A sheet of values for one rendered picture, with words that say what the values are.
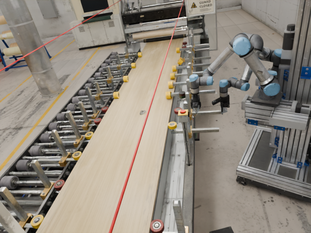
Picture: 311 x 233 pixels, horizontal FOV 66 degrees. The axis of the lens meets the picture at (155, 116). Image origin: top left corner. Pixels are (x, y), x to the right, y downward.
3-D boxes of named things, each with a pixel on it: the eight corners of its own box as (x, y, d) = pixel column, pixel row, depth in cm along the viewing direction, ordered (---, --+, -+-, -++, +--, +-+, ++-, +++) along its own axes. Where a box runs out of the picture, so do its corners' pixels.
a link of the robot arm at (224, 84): (230, 79, 213) (223, 83, 209) (230, 90, 219) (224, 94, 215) (223, 77, 219) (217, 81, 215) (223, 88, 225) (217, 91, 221)
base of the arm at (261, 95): (278, 93, 207) (279, 82, 202) (274, 101, 197) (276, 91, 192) (259, 91, 215) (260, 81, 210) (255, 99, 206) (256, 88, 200)
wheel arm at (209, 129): (218, 130, 217) (218, 126, 215) (219, 132, 214) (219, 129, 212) (171, 132, 226) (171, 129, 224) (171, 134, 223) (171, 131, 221)
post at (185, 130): (192, 161, 203) (187, 118, 179) (191, 165, 199) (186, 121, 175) (186, 161, 204) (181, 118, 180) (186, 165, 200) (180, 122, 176)
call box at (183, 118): (189, 117, 180) (188, 109, 176) (188, 123, 174) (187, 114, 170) (179, 118, 182) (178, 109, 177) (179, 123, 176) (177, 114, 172)
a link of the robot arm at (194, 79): (198, 77, 193) (188, 77, 196) (199, 89, 199) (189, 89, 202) (199, 73, 200) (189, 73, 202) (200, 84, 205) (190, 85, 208)
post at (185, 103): (192, 144, 225) (187, 100, 200) (192, 146, 222) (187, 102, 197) (188, 144, 226) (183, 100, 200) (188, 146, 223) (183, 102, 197)
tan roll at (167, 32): (202, 30, 443) (202, 23, 436) (202, 31, 433) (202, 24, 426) (129, 39, 473) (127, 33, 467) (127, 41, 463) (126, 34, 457)
